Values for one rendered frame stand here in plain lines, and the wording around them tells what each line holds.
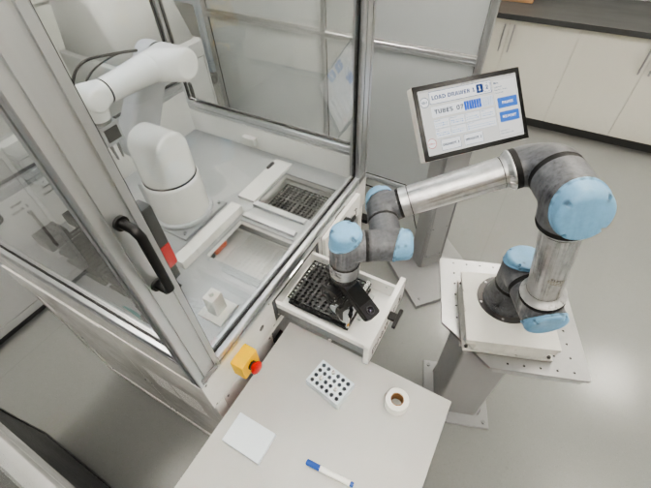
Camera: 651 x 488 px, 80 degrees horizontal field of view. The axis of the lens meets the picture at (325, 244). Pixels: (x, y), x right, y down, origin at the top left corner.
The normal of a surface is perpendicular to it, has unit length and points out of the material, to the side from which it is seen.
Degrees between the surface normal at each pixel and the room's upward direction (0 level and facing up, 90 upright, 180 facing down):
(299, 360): 0
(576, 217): 82
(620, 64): 90
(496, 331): 2
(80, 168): 90
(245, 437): 0
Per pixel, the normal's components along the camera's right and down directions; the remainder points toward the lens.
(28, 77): 0.87, 0.34
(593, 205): -0.01, 0.65
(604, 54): -0.50, 0.65
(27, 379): -0.03, -0.67
